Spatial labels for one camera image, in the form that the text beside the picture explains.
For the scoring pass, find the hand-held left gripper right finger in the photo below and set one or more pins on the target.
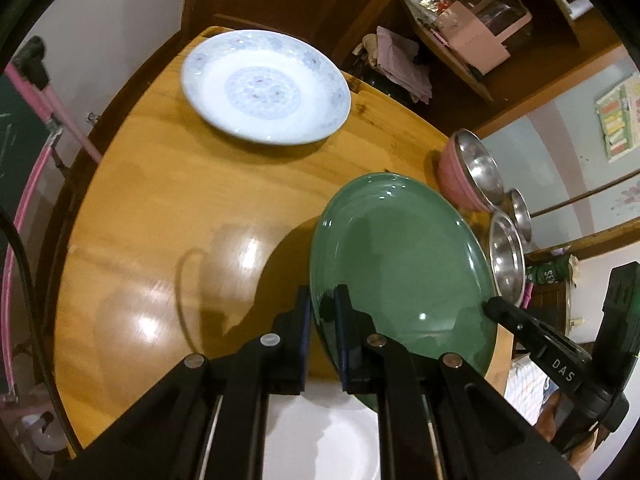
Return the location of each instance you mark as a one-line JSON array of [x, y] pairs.
[[342, 332]]

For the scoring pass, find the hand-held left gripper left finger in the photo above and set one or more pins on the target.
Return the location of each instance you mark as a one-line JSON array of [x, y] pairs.
[[302, 332]]

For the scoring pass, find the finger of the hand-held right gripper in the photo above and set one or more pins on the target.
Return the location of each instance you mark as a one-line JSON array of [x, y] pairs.
[[515, 322]]

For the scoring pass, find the large steel bowl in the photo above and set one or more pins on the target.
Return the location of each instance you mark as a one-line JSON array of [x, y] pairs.
[[507, 260]]

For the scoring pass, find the green plate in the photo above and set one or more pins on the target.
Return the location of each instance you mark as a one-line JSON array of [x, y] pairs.
[[410, 260]]

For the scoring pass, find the plain white plate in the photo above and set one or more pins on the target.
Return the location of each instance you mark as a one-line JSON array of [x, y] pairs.
[[320, 435]]

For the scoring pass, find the small steel bowl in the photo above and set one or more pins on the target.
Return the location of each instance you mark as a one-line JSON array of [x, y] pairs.
[[520, 212]]

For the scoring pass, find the pink bowl steel lining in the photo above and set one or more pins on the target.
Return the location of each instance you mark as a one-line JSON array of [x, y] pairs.
[[457, 180]]

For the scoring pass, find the white plate blue flower pattern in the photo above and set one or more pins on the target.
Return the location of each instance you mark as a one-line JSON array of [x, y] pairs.
[[265, 90]]

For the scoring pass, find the person's right hand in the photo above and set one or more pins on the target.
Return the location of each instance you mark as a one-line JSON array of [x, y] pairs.
[[550, 417]]

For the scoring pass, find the dark wooden cabinet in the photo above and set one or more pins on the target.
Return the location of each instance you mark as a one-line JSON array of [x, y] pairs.
[[547, 310]]

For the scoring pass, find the green packet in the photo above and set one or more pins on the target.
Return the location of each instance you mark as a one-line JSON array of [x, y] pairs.
[[547, 272]]

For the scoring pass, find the white checkered blanket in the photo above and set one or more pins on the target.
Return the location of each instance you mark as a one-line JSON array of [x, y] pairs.
[[525, 390]]

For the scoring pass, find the wooden shelf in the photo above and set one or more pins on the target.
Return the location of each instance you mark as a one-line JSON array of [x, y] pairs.
[[450, 72]]

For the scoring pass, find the pink cardboard box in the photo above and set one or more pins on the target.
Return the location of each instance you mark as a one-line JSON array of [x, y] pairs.
[[472, 47]]

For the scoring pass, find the white plastic jug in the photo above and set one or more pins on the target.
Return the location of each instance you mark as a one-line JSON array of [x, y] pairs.
[[42, 435]]

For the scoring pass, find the pale pink clothes pile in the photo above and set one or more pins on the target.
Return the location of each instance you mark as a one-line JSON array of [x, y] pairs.
[[395, 55]]

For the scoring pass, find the pink lidded clear container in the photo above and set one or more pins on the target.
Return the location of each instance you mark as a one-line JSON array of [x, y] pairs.
[[510, 15]]

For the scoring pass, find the dark green board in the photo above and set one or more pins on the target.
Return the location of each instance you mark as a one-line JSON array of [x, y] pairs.
[[12, 135]]

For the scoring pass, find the colourful wall poster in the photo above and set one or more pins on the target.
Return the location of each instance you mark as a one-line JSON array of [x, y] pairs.
[[620, 120]]

